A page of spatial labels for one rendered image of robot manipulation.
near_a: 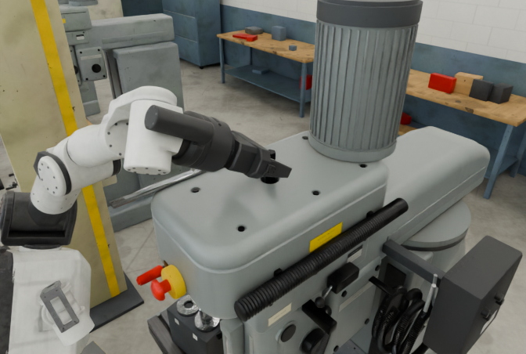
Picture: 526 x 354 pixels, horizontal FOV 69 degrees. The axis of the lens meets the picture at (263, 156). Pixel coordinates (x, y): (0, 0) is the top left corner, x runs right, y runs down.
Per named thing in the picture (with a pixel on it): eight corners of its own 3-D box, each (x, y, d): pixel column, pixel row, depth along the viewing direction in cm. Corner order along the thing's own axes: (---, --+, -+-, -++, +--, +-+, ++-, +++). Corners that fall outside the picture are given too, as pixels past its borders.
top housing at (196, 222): (219, 339, 63) (213, 268, 56) (149, 252, 81) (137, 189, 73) (387, 223, 90) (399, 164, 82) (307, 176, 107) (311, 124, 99)
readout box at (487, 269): (459, 373, 80) (488, 304, 70) (419, 342, 87) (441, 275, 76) (501, 320, 92) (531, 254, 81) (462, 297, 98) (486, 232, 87)
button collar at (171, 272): (178, 306, 69) (174, 282, 66) (163, 286, 73) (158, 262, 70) (188, 301, 70) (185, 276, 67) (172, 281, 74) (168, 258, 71)
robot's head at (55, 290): (56, 325, 82) (54, 337, 75) (36, 290, 81) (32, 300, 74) (85, 308, 84) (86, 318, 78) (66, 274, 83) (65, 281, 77)
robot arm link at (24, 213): (17, 175, 84) (9, 201, 93) (14, 213, 80) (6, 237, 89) (75, 179, 91) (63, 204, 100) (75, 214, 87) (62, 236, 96)
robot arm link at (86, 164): (137, 110, 67) (86, 128, 79) (81, 125, 59) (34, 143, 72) (157, 167, 69) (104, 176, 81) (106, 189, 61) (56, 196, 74)
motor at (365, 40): (358, 173, 78) (381, 5, 63) (290, 139, 92) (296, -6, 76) (412, 144, 89) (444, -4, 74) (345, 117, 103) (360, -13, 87)
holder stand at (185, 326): (210, 375, 141) (206, 340, 131) (171, 341, 153) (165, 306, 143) (232, 352, 149) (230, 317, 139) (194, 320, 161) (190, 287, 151)
